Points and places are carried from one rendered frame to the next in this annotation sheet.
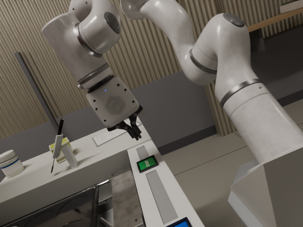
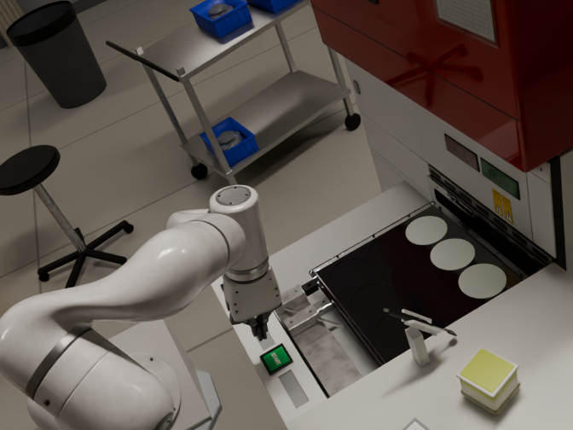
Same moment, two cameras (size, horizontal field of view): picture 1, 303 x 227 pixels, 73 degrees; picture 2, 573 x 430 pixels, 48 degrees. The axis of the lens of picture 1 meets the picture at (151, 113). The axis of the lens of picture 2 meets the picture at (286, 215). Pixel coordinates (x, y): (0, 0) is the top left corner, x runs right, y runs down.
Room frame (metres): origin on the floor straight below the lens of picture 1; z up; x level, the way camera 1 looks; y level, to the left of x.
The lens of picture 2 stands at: (1.42, 0.14, 2.00)
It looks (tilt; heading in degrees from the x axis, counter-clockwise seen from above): 38 degrees down; 177
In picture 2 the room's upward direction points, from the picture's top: 23 degrees counter-clockwise
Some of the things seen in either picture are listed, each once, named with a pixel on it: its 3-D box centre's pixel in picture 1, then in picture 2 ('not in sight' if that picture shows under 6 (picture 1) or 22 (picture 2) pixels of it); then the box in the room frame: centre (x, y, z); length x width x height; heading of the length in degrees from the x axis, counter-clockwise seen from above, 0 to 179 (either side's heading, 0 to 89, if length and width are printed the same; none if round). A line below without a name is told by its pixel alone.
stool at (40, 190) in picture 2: not in sight; (59, 215); (-1.49, -0.75, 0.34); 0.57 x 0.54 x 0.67; 100
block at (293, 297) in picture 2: not in sight; (288, 299); (0.31, 0.13, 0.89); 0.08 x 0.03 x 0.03; 97
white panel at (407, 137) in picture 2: not in sight; (437, 153); (0.20, 0.61, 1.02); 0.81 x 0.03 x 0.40; 7
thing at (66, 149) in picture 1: (61, 152); (422, 333); (0.67, 0.33, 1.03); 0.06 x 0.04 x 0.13; 97
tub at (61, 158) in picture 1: (62, 150); (489, 380); (0.80, 0.39, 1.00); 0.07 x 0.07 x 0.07; 25
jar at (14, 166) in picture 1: (10, 163); not in sight; (0.83, 0.63, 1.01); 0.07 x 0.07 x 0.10
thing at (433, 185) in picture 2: not in sight; (484, 230); (0.38, 0.62, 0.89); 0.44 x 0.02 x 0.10; 7
